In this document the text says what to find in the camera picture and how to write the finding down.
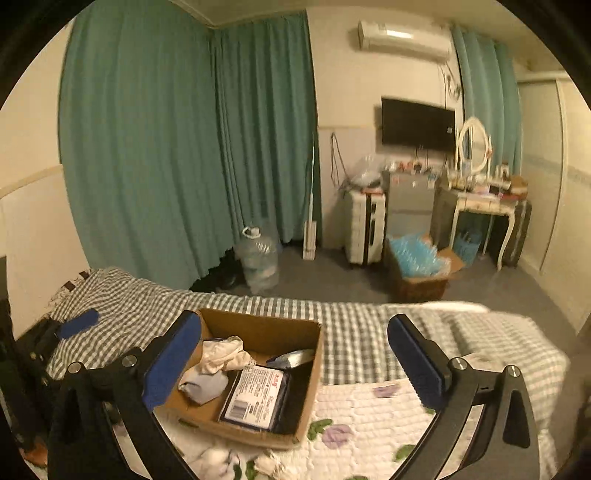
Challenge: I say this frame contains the white crumpled cloth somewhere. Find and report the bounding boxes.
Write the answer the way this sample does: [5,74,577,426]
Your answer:
[194,445,288,480]

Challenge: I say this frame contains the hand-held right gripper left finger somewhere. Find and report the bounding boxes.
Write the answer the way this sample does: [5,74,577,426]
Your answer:
[48,310,202,480]

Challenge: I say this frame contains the cream cloth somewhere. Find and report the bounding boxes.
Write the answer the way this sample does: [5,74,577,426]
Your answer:
[194,336,256,374]

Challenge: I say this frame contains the white flat mop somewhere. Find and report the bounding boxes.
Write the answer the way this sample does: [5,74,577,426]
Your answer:
[302,133,320,260]

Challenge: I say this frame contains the hanging wall cables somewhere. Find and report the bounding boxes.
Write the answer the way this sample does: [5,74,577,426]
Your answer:
[329,131,352,191]

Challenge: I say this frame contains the light blue soft packet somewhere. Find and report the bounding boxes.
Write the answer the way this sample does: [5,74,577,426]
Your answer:
[265,348,317,370]

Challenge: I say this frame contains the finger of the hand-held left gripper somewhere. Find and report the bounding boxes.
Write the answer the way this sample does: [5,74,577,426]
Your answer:
[60,309,100,340]

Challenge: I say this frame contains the row of cosmetic bottles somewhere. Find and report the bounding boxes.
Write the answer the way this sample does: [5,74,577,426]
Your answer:
[442,161,528,197]

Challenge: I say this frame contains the white floral quilt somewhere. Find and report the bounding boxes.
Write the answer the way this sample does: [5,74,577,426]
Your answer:
[106,381,551,480]

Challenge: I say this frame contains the brown cardboard box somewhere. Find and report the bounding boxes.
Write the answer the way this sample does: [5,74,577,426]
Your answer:
[154,308,324,450]

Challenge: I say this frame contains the black wall television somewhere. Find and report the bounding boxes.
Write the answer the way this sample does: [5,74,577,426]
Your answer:
[381,97,457,152]

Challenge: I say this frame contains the large clear water bottle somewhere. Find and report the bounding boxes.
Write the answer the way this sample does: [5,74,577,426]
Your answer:
[235,226,281,294]

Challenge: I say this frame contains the wide teal curtain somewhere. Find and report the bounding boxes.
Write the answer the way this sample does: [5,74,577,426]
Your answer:
[59,0,237,292]

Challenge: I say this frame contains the clear plastic bag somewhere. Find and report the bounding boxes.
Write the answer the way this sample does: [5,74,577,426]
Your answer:
[350,156,385,190]

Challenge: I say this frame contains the narrow teal curtain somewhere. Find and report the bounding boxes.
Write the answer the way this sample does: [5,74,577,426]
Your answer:
[451,25,523,178]

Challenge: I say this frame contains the green checkered blanket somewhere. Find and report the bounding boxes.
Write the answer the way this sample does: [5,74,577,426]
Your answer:
[46,268,570,387]

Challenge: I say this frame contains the dark packet with white label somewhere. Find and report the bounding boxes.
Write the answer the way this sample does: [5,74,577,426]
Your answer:
[217,364,291,432]

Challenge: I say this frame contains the white sliding door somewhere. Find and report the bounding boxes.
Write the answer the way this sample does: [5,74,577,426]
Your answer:
[516,78,591,326]

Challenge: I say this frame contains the pale grey cloth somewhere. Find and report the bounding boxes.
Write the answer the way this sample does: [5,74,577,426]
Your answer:
[179,369,230,406]

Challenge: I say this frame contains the white dressing table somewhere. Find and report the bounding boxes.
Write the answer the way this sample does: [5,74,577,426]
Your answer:
[434,182,520,271]

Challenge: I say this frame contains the grey mini fridge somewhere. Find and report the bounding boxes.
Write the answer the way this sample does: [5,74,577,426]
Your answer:
[382,170,437,246]

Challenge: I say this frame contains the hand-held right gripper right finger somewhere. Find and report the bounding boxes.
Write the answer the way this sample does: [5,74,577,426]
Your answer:
[387,314,540,480]

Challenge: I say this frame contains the black shoes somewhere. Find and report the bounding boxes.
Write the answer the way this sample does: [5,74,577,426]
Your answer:
[191,257,248,293]

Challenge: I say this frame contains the white oval vanity mirror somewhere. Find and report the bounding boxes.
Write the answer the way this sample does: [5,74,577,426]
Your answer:
[457,116,493,178]

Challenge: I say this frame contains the white air conditioner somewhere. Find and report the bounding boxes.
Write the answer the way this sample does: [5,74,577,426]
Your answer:
[357,19,453,64]

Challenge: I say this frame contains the cardboard box of hangers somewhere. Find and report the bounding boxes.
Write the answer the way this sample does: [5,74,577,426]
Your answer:
[385,234,465,304]

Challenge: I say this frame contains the white ribbed suitcase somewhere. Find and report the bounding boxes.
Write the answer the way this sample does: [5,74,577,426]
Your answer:
[344,188,387,267]

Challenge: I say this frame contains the bundle of blue hangers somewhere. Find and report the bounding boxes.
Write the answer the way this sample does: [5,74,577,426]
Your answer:
[388,233,451,278]

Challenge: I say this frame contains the dark suitcase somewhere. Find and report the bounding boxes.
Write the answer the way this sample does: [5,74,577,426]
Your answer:
[503,199,533,268]

